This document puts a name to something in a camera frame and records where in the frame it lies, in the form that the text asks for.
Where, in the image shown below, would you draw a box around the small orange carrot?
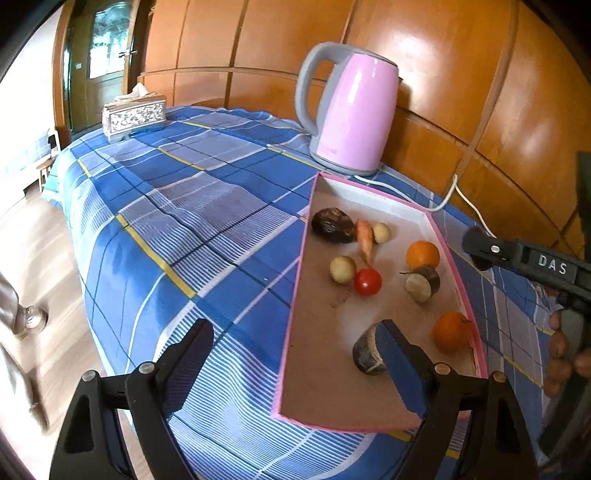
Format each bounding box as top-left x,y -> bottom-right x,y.
355,218 -> 376,267

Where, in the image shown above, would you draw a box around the blue plaid blanket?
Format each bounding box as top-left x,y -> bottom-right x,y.
41,105 -> 561,480

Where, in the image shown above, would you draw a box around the wooden glass door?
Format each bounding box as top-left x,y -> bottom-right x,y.
60,0 -> 144,139

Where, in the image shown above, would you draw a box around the person's beige trousers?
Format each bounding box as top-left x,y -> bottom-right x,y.
0,274 -> 49,432

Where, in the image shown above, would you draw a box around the small red tomato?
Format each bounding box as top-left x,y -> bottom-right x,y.
353,268 -> 383,296

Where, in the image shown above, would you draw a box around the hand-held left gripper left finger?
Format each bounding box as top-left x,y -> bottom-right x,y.
48,318 -> 214,480

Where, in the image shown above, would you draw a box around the person's right hand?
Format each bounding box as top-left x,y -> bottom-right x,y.
544,308 -> 574,398

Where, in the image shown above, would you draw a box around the wooden wardrobe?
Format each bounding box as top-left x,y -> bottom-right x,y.
139,0 -> 591,273

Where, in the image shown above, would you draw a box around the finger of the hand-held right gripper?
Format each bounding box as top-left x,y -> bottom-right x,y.
463,225 -> 517,271

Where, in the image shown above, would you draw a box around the dark brown avocado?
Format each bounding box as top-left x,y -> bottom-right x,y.
311,208 -> 356,244

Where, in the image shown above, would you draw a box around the pink-rimmed white tray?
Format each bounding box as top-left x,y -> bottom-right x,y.
271,172 -> 489,433

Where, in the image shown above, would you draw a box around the halved dark purple fruit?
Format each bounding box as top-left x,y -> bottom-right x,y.
399,265 -> 441,304
352,320 -> 391,376

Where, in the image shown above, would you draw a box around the silver patterned tissue box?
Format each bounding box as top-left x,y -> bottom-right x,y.
102,84 -> 167,143

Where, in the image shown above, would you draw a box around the orange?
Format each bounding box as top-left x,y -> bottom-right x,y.
433,311 -> 474,352
406,241 -> 441,269

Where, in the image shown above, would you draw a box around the pink electric kettle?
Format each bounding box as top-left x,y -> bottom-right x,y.
294,41 -> 400,177

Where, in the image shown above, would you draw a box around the person's brown shoe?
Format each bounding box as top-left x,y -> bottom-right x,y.
14,305 -> 49,340

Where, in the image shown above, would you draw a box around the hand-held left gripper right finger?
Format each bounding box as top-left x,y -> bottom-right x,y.
375,319 -> 539,480

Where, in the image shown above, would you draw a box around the white power cable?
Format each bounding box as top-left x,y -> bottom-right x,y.
355,173 -> 492,236

